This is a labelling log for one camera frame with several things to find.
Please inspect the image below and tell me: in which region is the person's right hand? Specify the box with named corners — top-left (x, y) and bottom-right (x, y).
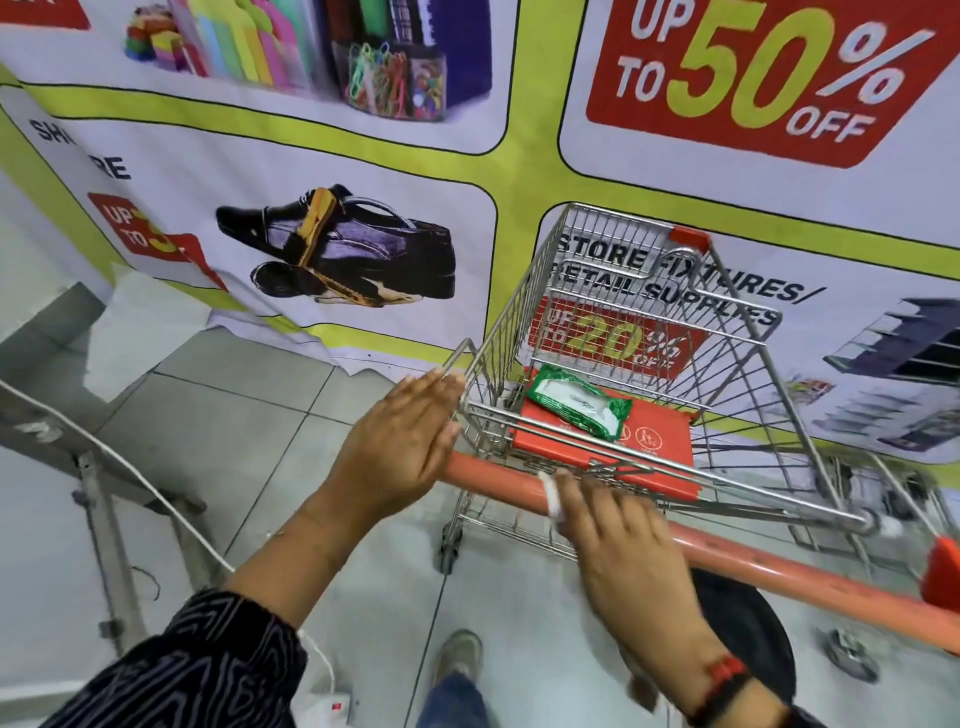
top-left (551, 468), bottom-right (727, 704)

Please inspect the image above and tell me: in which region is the person's left hand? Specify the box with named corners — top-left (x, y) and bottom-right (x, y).
top-left (322, 367), bottom-right (466, 530)

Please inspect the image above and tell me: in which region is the white wipe cloth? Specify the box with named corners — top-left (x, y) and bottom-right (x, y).
top-left (536, 470), bottom-right (568, 526)

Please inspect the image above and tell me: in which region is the black trash bin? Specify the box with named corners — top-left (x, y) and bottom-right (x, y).
top-left (688, 568), bottom-right (798, 704)

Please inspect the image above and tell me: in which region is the green wet wipe packet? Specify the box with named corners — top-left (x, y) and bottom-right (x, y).
top-left (524, 365), bottom-right (634, 442)

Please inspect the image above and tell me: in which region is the person's right forearm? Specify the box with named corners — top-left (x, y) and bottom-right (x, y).
top-left (689, 674), bottom-right (826, 728)

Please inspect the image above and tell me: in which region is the red cart seat panel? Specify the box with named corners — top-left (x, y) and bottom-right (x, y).
top-left (509, 386), bottom-right (703, 504)

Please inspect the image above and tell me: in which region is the person's grey shoe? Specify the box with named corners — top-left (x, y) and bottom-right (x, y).
top-left (431, 629), bottom-right (485, 691)

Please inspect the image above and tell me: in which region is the person's blue jeans leg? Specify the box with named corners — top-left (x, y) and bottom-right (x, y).
top-left (416, 671), bottom-right (490, 728)

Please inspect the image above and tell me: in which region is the black red wristband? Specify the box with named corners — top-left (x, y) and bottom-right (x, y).
top-left (686, 654), bottom-right (755, 728)

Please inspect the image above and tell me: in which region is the white power adapter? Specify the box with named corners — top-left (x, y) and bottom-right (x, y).
top-left (288, 689), bottom-right (354, 728)

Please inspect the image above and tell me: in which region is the white cable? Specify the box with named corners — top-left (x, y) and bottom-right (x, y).
top-left (0, 378), bottom-right (339, 699)

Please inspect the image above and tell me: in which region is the printed wall banner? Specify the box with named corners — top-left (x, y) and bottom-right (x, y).
top-left (0, 0), bottom-right (960, 489)

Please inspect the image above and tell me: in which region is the grey metal frame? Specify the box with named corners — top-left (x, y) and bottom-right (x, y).
top-left (0, 389), bottom-right (217, 655)

